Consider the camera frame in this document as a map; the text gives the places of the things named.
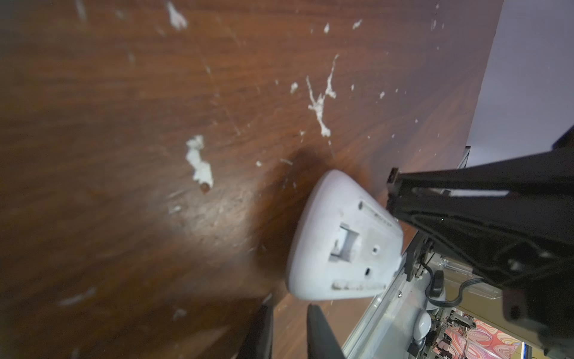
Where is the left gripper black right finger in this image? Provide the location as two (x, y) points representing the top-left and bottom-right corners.
(306, 305), (345, 359)

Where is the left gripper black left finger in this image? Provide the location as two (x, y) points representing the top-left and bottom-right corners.
(236, 304), (274, 359)

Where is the aluminium mounting rail frame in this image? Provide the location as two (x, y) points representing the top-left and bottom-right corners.
(340, 232), (503, 359)

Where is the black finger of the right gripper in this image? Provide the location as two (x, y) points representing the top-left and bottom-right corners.
(387, 147), (573, 358)

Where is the white wireless mouse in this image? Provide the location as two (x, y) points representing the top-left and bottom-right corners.
(286, 170), (404, 301)

